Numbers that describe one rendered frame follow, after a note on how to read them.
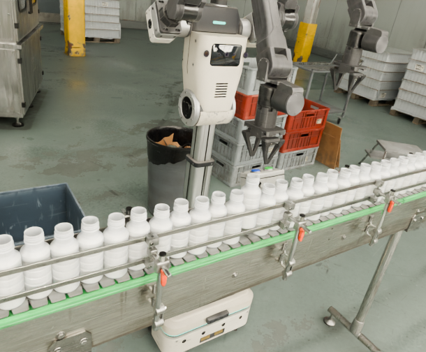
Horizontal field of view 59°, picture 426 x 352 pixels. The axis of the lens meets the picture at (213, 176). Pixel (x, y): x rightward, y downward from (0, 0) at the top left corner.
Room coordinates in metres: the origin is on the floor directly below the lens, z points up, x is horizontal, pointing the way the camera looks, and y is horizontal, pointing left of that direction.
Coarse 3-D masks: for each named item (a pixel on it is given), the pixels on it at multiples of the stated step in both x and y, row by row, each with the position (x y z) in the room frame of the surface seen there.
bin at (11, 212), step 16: (0, 192) 1.07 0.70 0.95; (16, 192) 1.10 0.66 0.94; (32, 192) 1.13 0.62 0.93; (48, 192) 1.16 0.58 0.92; (64, 192) 1.20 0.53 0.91; (0, 208) 1.07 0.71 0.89; (16, 208) 1.10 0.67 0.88; (32, 208) 1.13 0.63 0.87; (48, 208) 1.16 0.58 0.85; (64, 208) 1.19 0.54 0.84; (80, 208) 1.05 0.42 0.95; (0, 224) 1.07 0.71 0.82; (16, 224) 1.09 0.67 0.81; (32, 224) 1.13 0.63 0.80; (48, 224) 1.16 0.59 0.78; (80, 224) 1.04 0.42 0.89; (16, 240) 1.09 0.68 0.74
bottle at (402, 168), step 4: (400, 156) 1.44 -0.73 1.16; (404, 156) 1.44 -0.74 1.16; (400, 160) 1.41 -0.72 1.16; (404, 160) 1.40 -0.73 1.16; (408, 160) 1.41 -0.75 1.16; (400, 164) 1.41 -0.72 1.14; (404, 164) 1.40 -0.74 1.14; (400, 168) 1.40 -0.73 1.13; (404, 168) 1.40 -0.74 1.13; (400, 172) 1.39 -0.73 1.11; (404, 172) 1.39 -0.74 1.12; (396, 180) 1.39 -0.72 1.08; (400, 180) 1.39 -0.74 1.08; (396, 184) 1.39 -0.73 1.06; (400, 184) 1.40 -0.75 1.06; (396, 188) 1.39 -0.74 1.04; (396, 192) 1.39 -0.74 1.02
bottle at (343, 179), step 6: (342, 168) 1.22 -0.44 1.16; (342, 174) 1.20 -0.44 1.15; (348, 174) 1.19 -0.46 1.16; (336, 180) 1.20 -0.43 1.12; (342, 180) 1.19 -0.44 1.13; (348, 180) 1.20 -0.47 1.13; (342, 186) 1.18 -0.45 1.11; (348, 186) 1.18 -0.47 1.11; (342, 192) 1.18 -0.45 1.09; (336, 198) 1.18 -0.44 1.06; (342, 198) 1.18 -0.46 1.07; (336, 204) 1.18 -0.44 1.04; (336, 210) 1.18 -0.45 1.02
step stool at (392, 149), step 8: (376, 144) 3.99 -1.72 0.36; (384, 144) 3.87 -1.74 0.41; (392, 144) 3.91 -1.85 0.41; (400, 144) 3.96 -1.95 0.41; (408, 144) 3.99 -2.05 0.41; (368, 152) 4.10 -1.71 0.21; (376, 152) 4.14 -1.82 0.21; (384, 152) 4.18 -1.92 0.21; (392, 152) 3.71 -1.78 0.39; (400, 152) 3.70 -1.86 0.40; (408, 152) 3.71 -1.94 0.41
